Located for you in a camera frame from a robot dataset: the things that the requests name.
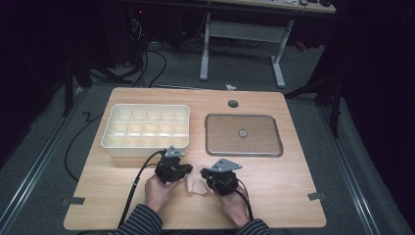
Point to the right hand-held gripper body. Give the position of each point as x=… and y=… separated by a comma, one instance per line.
x=225, y=181

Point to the black metal stand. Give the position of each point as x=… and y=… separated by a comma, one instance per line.
x=68, y=88

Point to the white paper scrap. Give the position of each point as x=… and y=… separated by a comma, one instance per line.
x=230, y=87

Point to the metal floor rail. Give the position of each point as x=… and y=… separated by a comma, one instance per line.
x=349, y=169
x=36, y=156

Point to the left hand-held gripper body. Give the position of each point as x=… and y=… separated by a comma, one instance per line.
x=168, y=169

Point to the white compartment storage box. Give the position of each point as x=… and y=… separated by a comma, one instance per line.
x=147, y=130

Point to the person's left hand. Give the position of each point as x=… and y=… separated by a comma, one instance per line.
x=158, y=194

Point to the small round metal disc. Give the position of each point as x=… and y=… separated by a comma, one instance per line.
x=243, y=133

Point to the pale pink sock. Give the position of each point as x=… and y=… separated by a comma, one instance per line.
x=195, y=184

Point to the person's right hand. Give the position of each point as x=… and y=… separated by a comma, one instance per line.
x=236, y=207

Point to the grey tape strip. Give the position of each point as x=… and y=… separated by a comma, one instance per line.
x=74, y=201
x=316, y=196

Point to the white desk frame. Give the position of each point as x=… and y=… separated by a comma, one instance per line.
x=244, y=31

